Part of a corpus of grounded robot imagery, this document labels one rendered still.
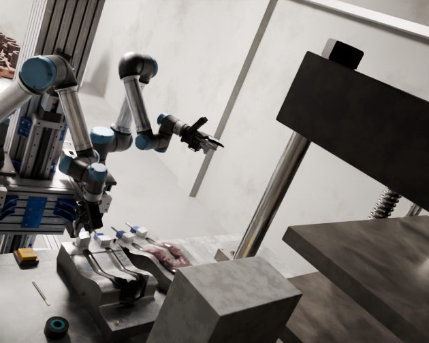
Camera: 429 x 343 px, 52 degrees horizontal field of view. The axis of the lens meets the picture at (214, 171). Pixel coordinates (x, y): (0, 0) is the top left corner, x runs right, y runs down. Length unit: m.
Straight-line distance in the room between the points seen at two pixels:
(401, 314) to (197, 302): 0.50
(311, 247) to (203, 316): 0.43
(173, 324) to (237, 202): 3.63
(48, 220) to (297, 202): 2.36
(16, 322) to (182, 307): 0.86
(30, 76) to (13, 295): 0.82
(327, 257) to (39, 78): 1.19
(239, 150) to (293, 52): 1.13
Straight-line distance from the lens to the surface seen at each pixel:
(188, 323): 1.02
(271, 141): 4.36
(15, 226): 2.37
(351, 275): 1.22
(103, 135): 2.26
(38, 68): 1.78
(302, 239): 1.28
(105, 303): 1.80
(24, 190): 2.26
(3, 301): 1.84
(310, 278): 1.67
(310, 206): 3.97
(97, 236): 2.11
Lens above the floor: 2.01
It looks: 19 degrees down
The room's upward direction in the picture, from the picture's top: 23 degrees clockwise
